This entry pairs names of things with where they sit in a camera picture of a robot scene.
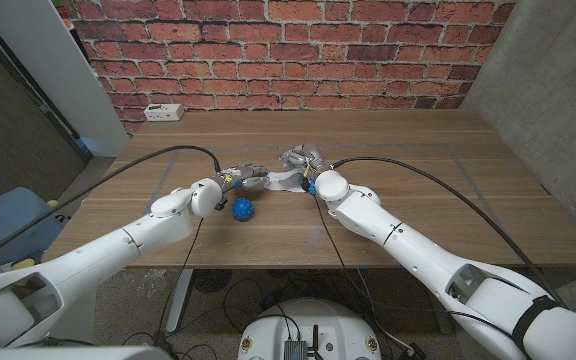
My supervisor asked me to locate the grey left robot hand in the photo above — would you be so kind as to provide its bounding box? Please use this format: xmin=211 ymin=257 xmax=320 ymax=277
xmin=212 ymin=163 xmax=272 ymax=194

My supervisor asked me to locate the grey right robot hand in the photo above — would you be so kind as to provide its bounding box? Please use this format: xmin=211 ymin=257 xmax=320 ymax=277
xmin=277 ymin=143 xmax=334 ymax=184

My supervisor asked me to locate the white cloth strip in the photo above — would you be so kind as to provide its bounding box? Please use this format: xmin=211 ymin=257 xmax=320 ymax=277
xmin=265 ymin=168 xmax=310 ymax=194

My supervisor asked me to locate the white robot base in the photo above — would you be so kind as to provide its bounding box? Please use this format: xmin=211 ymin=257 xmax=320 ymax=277
xmin=237 ymin=298 xmax=383 ymax=360

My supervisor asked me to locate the blue spiky stress ball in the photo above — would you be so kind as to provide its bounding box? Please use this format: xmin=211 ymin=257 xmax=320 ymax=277
xmin=231 ymin=197 xmax=255 ymax=222

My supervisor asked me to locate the white power strip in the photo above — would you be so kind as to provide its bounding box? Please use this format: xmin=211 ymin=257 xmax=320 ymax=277
xmin=142 ymin=103 xmax=185 ymax=123

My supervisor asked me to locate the black floor fan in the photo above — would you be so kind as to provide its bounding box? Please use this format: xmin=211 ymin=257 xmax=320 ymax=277
xmin=191 ymin=269 xmax=233 ymax=295

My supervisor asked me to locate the white table leg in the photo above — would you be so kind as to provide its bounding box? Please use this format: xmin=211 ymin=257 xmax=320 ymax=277
xmin=166 ymin=268 xmax=194 ymax=334

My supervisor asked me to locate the clear plastic bag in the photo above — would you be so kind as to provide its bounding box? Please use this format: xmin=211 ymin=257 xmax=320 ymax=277
xmin=135 ymin=269 xmax=170 ymax=297

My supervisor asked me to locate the grey electronics box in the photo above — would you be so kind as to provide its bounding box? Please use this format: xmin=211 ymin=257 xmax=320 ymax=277
xmin=283 ymin=338 xmax=309 ymax=360

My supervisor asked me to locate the white board panel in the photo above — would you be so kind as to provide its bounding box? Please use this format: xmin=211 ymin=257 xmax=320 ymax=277
xmin=0 ymin=0 xmax=130 ymax=158

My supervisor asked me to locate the grey table leg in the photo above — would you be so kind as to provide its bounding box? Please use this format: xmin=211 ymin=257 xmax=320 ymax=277
xmin=420 ymin=294 xmax=454 ymax=335

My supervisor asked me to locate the blue plastic bin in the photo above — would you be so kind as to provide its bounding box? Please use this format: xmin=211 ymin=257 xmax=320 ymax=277
xmin=0 ymin=187 xmax=67 ymax=267

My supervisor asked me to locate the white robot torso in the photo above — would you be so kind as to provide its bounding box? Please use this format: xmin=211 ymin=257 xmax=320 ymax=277
xmin=0 ymin=344 xmax=173 ymax=360

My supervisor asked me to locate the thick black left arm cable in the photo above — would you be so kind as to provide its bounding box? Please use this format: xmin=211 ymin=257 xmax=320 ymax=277
xmin=0 ymin=144 xmax=222 ymax=274

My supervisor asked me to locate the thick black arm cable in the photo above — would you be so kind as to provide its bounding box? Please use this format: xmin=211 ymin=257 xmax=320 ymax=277
xmin=331 ymin=156 xmax=567 ymax=307
xmin=0 ymin=144 xmax=222 ymax=274

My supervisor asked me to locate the thin black cable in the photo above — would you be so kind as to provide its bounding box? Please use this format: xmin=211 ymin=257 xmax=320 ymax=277
xmin=312 ymin=195 xmax=369 ymax=301
xmin=153 ymin=218 xmax=204 ymax=347

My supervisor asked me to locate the printed brick wall backdrop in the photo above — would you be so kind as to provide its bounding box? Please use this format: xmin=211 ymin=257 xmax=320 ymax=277
xmin=62 ymin=0 xmax=517 ymax=136

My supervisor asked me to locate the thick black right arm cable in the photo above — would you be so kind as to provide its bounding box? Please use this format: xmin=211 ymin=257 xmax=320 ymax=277
xmin=331 ymin=156 xmax=567 ymax=307

